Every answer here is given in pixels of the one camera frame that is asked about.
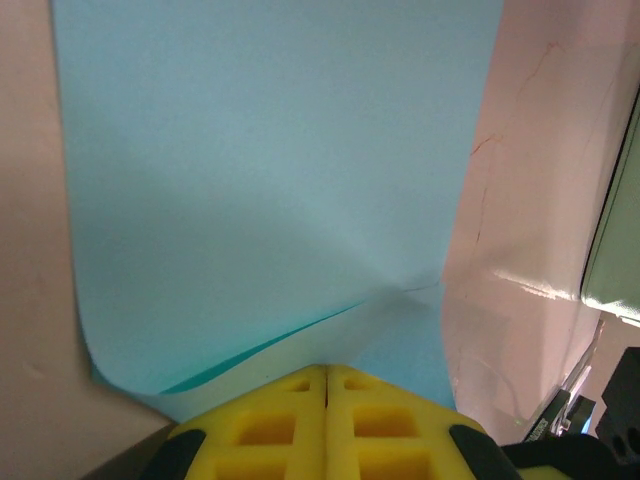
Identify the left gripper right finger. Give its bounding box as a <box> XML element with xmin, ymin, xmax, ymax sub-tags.
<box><xmin>325</xmin><ymin>363</ymin><xmax>524</xmax><ymax>480</ymax></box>

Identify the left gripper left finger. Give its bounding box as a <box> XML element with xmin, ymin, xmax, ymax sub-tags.
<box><xmin>137</xmin><ymin>363</ymin><xmax>328</xmax><ymax>480</ymax></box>

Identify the light blue paper sheet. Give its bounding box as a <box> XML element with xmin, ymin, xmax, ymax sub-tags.
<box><xmin>48</xmin><ymin>0</ymin><xmax>504</xmax><ymax>427</ymax></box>

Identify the black device at table edge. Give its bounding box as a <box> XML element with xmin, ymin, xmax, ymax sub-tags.
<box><xmin>518</xmin><ymin>319</ymin><xmax>609</xmax><ymax>447</ymax></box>

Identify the mint green zip case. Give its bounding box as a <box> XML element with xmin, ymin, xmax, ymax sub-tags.
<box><xmin>578</xmin><ymin>84</ymin><xmax>640</xmax><ymax>327</ymax></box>

